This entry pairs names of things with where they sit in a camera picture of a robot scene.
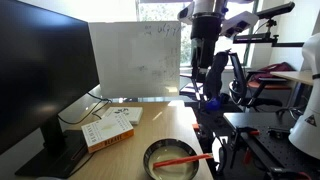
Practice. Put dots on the black monitor stand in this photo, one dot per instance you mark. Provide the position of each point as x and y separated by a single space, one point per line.
53 156

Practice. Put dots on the orange stick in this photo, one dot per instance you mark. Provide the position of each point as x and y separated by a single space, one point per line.
180 160

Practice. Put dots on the small orange clamp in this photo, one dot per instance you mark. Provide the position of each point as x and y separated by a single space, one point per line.
195 127

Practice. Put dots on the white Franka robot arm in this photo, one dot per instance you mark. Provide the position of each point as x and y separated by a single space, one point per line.
308 100

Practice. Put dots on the black office chair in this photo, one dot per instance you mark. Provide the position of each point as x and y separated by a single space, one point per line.
241 86

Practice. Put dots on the blue round object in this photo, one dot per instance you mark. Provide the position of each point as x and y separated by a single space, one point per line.
213 105

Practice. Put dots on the black breadboard table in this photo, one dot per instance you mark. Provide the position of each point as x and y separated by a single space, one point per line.
266 143

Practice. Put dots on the black external camera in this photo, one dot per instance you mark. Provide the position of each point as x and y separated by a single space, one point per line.
275 10

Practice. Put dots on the black draped object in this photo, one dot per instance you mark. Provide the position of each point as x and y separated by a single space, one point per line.
216 73

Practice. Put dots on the red bag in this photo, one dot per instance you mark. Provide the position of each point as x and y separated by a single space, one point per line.
280 66

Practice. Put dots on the white whiteboard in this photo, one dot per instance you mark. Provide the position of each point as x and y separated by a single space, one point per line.
133 60

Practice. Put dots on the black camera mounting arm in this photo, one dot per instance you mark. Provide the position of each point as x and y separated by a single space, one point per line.
256 38

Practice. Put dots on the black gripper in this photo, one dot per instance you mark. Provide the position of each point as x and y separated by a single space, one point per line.
205 46

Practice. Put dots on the dark bowl with cream inside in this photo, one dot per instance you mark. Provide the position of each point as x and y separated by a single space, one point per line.
173 166

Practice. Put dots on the light wooden desk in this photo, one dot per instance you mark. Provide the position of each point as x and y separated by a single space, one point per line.
296 76

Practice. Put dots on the black computer monitor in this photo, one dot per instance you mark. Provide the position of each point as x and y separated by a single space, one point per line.
40 66

